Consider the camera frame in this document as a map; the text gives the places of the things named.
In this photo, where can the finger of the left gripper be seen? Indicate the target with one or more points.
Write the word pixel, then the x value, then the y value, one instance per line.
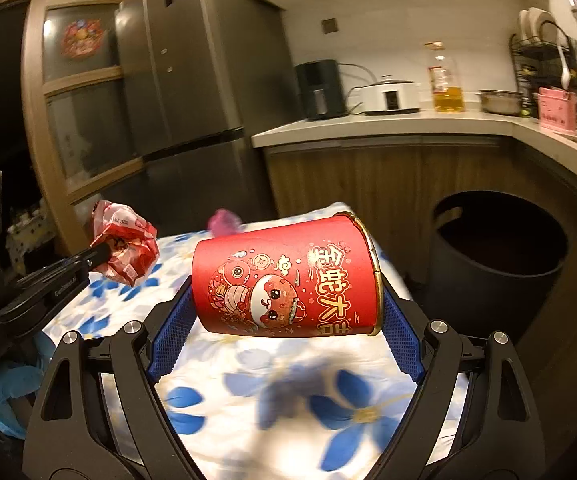
pixel 77 267

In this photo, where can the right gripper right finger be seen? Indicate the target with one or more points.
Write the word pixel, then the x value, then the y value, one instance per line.
pixel 498 435

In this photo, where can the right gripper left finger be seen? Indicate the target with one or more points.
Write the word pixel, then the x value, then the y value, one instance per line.
pixel 70 434

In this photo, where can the red snack wrapper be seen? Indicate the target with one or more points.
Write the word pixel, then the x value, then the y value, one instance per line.
pixel 131 239

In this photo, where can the pink plastic bag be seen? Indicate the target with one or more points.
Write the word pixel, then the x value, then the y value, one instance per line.
pixel 224 223

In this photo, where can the red paper cup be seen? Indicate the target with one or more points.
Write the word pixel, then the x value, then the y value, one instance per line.
pixel 319 278

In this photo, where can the black trash bin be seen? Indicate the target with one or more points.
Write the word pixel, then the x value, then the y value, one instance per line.
pixel 495 258

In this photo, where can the blue gloved hand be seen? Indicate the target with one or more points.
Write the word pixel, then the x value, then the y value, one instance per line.
pixel 17 381

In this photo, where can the blue floral tablecloth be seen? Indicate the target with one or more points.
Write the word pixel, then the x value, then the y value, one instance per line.
pixel 257 408

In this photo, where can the wooden glass door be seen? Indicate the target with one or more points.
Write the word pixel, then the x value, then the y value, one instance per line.
pixel 75 109

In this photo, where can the dark steel refrigerator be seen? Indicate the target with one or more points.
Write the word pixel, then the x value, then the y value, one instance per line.
pixel 201 79

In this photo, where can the wooden lower cabinets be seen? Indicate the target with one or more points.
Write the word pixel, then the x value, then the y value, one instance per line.
pixel 393 184

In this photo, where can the black air fryer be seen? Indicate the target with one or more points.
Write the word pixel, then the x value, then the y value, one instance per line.
pixel 320 89

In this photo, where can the pink utensil holder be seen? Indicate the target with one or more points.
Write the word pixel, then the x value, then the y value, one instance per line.
pixel 557 109

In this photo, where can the white slow cooker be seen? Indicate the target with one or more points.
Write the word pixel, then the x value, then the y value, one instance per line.
pixel 389 97

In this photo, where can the steel bowl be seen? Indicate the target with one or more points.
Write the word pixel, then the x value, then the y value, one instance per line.
pixel 499 102

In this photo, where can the cooking oil bottle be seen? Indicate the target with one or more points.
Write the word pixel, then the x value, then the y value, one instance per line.
pixel 444 79

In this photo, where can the black dish rack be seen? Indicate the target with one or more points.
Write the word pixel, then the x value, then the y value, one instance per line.
pixel 535 50

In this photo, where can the wall socket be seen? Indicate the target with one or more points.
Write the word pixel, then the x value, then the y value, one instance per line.
pixel 329 26

